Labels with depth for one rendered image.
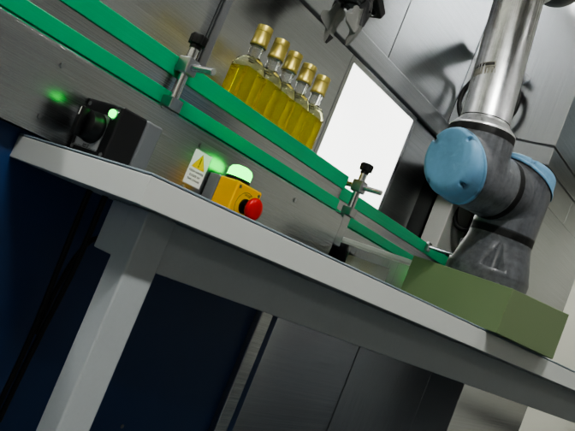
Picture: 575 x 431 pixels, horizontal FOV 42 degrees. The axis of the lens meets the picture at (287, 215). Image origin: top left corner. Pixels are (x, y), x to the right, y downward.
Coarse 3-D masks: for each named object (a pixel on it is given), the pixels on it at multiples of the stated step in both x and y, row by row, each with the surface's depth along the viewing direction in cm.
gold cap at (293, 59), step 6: (288, 54) 162; (294, 54) 162; (300, 54) 162; (288, 60) 162; (294, 60) 161; (300, 60) 162; (282, 66) 162; (288, 66) 161; (294, 66) 162; (294, 72) 162
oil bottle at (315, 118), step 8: (312, 104) 169; (312, 112) 168; (320, 112) 170; (312, 120) 168; (320, 120) 171; (304, 128) 168; (312, 128) 169; (304, 136) 168; (312, 136) 170; (304, 144) 168; (312, 144) 171
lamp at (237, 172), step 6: (228, 168) 130; (234, 168) 128; (240, 168) 128; (246, 168) 129; (228, 174) 129; (234, 174) 128; (240, 174) 128; (246, 174) 128; (240, 180) 128; (246, 180) 129
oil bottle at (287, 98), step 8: (288, 88) 160; (280, 96) 159; (288, 96) 161; (280, 104) 159; (288, 104) 161; (272, 112) 158; (280, 112) 160; (288, 112) 162; (272, 120) 159; (280, 120) 160
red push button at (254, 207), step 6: (252, 198) 125; (246, 204) 125; (252, 204) 125; (258, 204) 126; (246, 210) 125; (252, 210) 125; (258, 210) 126; (246, 216) 125; (252, 216) 126; (258, 216) 127
